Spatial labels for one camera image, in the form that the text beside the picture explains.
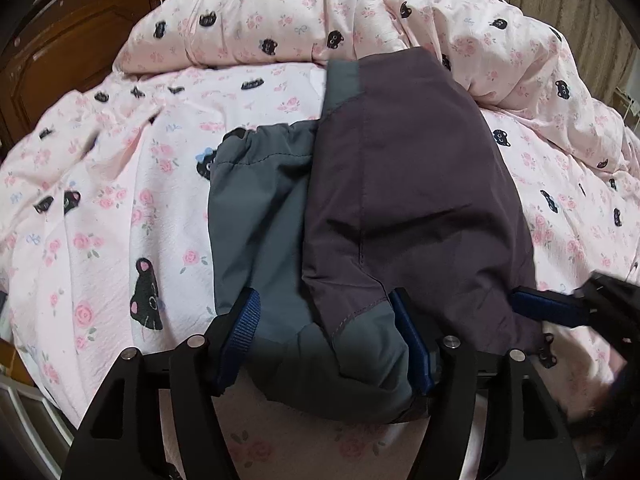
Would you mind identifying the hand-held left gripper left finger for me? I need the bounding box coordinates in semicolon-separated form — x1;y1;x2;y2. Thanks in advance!
60;287;262;480

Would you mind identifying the pink cat print blanket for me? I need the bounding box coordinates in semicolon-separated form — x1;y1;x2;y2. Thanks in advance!
0;0;640;480

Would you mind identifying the purple and grey jacket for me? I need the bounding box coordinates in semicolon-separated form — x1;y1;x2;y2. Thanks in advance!
206;47;547;425

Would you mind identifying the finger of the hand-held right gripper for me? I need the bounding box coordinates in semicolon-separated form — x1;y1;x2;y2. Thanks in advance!
510;285;592;329

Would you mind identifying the dark wooden headboard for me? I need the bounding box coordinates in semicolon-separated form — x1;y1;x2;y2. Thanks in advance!
0;0;168;148

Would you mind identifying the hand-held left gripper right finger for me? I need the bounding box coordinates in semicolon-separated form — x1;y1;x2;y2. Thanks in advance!
389;287;585;480

